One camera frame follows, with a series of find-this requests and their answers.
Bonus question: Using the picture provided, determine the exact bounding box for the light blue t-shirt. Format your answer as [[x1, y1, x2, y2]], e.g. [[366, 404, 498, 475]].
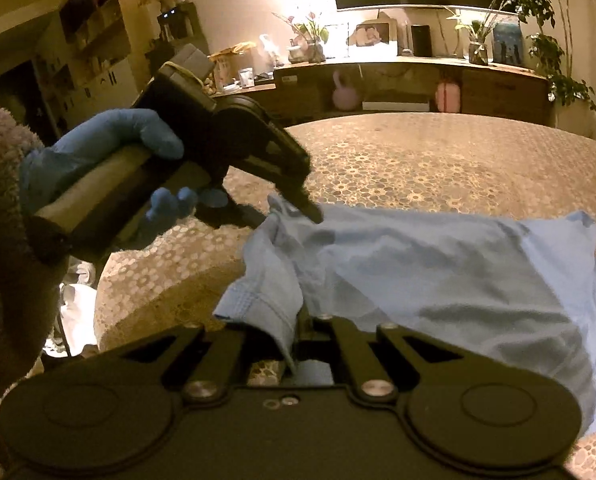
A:
[[214, 196, 596, 434]]

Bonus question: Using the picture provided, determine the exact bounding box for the brown fleece sleeve forearm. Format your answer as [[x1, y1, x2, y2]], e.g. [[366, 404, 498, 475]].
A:
[[0, 107, 66, 399]]

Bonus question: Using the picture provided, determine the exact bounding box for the blue gloved left hand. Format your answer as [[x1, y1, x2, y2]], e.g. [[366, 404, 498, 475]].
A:
[[20, 108, 184, 217]]

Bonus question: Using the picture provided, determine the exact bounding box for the long wooden sideboard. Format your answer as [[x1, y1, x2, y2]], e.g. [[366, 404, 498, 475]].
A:
[[217, 56, 552, 126]]

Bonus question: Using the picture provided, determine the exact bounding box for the white and blue jersey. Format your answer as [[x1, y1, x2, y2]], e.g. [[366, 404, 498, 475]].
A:
[[44, 257, 98, 358]]

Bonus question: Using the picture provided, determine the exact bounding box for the floral lace tablecloth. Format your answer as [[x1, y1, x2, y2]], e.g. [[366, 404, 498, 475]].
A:
[[95, 114, 596, 479]]

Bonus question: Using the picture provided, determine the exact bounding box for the pink flower vase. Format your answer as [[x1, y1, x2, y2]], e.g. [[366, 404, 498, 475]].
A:
[[273, 12, 329, 64]]

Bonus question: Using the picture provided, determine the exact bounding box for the wooden bookshelf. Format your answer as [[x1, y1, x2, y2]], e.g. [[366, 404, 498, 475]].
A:
[[0, 0, 137, 142]]

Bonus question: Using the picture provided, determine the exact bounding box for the framed photo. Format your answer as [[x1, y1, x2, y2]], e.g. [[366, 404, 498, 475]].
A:
[[348, 18, 399, 61]]

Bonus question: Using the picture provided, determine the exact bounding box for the pink box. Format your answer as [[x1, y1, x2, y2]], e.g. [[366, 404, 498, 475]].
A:
[[435, 79, 462, 114]]

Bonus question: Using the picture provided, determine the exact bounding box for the potted green plant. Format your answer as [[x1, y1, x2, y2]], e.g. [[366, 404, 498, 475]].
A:
[[503, 0, 596, 140]]

